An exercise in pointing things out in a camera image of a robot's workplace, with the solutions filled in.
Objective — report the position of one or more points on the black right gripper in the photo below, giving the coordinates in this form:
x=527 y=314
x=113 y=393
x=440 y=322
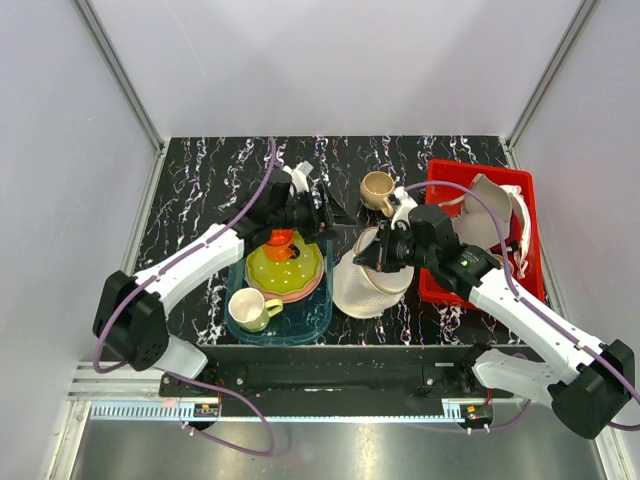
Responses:
x=377 y=254

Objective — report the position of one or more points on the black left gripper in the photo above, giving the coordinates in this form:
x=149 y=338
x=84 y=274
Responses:
x=333 y=212

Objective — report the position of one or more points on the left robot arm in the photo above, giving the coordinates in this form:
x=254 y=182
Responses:
x=131 y=317

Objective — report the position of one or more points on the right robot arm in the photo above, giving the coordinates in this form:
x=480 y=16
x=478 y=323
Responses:
x=583 y=380

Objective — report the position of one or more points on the grey bra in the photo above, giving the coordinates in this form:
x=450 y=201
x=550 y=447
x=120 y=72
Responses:
x=474 y=224

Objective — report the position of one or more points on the white lace bra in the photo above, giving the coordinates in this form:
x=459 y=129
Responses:
x=521 y=211

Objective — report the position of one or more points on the beige ceramic mug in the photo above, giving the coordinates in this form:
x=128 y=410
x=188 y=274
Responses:
x=375 y=191

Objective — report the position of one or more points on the orange mug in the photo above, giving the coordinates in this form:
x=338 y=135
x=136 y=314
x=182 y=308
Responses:
x=280 y=246

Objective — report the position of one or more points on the pink plate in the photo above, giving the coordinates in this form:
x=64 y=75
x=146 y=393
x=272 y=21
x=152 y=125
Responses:
x=305 y=292

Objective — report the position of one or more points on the green polka dot bowl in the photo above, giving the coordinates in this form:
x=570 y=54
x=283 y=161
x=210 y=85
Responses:
x=308 y=253

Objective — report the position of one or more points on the teal transparent plastic tub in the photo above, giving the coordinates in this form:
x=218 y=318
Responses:
x=301 y=322

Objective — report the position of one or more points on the red plastic bin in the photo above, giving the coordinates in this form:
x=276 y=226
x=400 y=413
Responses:
x=463 y=174

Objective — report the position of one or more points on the cream and yellow mug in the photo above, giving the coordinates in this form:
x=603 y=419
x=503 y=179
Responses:
x=252 y=311

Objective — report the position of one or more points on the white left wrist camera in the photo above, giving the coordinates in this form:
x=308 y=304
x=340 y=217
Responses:
x=299 y=176

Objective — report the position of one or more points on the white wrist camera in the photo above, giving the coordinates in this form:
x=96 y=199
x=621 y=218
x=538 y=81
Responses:
x=299 y=176
x=402 y=203

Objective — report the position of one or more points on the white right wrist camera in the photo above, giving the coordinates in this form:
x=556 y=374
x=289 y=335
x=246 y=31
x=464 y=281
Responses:
x=402 y=203

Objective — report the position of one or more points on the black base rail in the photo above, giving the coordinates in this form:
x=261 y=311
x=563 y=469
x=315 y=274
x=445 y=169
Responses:
x=345 y=381

